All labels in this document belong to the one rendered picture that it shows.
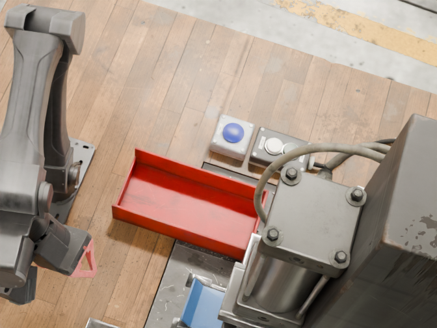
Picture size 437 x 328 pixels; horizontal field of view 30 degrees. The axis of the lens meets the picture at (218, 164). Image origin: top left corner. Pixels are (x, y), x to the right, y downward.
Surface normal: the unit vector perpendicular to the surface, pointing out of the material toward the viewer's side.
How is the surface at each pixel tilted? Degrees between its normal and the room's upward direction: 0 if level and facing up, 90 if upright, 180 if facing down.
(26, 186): 17
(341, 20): 0
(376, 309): 90
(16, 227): 7
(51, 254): 61
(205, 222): 0
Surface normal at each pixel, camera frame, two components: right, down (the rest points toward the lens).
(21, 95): 0.05, -0.14
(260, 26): 0.09, -0.41
